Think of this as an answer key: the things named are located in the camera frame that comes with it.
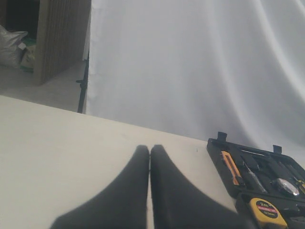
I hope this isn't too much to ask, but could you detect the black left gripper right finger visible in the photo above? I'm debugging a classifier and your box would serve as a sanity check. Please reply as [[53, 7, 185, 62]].
[[150, 145, 253, 229]]

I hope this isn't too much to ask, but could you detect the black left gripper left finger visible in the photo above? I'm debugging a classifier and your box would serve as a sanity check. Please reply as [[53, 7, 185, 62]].
[[51, 145, 150, 229]]

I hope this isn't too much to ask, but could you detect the black electrical tape roll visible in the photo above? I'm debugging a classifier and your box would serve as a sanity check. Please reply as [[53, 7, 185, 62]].
[[271, 178, 300, 197]]

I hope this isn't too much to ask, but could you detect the black plastic tool case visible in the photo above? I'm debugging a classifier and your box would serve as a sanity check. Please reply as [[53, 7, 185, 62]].
[[207, 132, 305, 229]]

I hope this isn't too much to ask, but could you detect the orange utility knife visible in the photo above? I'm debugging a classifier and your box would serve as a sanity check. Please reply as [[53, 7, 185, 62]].
[[222, 151, 244, 186]]

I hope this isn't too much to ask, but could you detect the clear tester screwdriver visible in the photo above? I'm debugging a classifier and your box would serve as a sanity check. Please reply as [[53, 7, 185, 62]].
[[243, 162, 268, 193]]

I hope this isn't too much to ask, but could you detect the yellow tape measure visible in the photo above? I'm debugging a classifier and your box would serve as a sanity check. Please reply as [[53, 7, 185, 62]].
[[249, 198, 288, 229]]

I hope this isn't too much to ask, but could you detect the large yellow black screwdriver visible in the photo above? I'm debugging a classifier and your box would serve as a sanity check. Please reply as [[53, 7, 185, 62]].
[[295, 178, 305, 189]]

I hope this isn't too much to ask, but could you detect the black backdrop stand pole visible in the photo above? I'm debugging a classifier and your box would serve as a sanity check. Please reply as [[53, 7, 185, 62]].
[[76, 52, 90, 114]]

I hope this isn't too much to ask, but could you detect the white backdrop cloth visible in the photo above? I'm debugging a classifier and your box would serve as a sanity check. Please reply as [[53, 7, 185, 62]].
[[86, 0, 305, 164]]

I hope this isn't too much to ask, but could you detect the green white box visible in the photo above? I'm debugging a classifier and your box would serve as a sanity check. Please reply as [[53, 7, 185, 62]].
[[18, 38, 36, 73]]

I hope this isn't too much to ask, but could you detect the grey plastic sack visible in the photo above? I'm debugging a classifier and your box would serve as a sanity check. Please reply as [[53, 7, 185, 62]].
[[0, 26, 28, 68]]

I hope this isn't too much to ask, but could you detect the beige wooden cabinet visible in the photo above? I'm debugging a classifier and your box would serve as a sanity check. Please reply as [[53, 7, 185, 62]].
[[0, 0, 92, 85]]

